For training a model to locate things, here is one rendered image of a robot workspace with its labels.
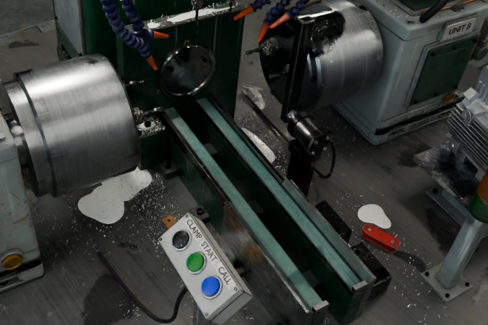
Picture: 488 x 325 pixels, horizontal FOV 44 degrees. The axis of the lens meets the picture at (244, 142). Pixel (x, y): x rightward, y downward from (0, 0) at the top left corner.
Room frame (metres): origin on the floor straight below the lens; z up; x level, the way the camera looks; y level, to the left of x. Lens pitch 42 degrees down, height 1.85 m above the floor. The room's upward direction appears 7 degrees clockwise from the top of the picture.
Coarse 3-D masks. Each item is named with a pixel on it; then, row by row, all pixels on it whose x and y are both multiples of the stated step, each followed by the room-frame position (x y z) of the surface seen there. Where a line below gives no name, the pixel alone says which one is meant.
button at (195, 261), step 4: (196, 252) 0.58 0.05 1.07; (192, 256) 0.57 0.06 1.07; (196, 256) 0.57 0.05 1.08; (200, 256) 0.57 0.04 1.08; (188, 260) 0.57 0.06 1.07; (192, 260) 0.57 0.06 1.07; (196, 260) 0.57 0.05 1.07; (200, 260) 0.56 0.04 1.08; (188, 264) 0.56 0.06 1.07; (192, 264) 0.56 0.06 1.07; (196, 264) 0.56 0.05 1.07; (200, 264) 0.56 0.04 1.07; (188, 268) 0.56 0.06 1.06; (192, 268) 0.56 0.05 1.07; (196, 268) 0.55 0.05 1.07; (200, 268) 0.56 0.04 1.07
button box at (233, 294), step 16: (176, 224) 0.64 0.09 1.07; (192, 224) 0.63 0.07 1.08; (160, 240) 0.62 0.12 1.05; (192, 240) 0.60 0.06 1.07; (208, 240) 0.60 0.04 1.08; (176, 256) 0.58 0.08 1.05; (208, 256) 0.57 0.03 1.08; (224, 256) 0.60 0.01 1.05; (192, 272) 0.55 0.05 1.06; (208, 272) 0.55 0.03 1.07; (224, 272) 0.54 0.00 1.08; (192, 288) 0.53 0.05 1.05; (224, 288) 0.52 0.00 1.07; (240, 288) 0.52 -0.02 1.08; (208, 304) 0.50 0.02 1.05; (224, 304) 0.50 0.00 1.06; (240, 304) 0.52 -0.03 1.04; (208, 320) 0.49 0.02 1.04; (224, 320) 0.50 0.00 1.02
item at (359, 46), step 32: (320, 0) 1.29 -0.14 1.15; (352, 0) 1.31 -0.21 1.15; (288, 32) 1.18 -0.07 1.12; (320, 32) 1.15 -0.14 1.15; (352, 32) 1.18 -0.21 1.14; (288, 64) 1.12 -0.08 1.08; (320, 64) 1.09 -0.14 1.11; (352, 64) 1.14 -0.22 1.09; (320, 96) 1.08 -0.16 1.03; (352, 96) 1.17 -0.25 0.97
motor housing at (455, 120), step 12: (456, 108) 1.08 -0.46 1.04; (456, 120) 1.06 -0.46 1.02; (480, 120) 1.02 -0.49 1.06; (456, 132) 1.05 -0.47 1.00; (468, 132) 1.03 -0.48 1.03; (480, 132) 1.01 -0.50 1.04; (468, 144) 1.02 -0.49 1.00; (480, 144) 0.99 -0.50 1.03; (468, 156) 1.01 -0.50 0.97; (480, 156) 0.98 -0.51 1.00
